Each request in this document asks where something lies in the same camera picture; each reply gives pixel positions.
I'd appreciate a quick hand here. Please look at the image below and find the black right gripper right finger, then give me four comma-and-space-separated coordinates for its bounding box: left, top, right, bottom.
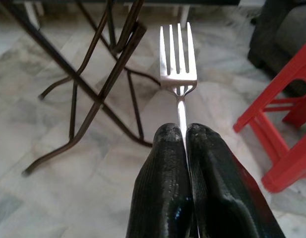
186, 123, 287, 238

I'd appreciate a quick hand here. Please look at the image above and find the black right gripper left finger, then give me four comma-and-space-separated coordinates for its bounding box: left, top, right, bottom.
128, 124, 195, 238

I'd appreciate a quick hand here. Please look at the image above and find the dark metal folding table frame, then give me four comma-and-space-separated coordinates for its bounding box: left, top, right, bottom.
0, 0, 166, 177

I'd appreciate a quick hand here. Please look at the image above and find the red plastic stool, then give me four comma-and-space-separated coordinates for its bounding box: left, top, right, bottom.
233, 41, 306, 193

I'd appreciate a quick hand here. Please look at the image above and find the dark grey sofa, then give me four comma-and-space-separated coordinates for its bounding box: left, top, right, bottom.
247, 0, 306, 97

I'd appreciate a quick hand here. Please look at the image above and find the silver metal fork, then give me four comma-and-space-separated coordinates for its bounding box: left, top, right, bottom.
159, 21, 198, 174

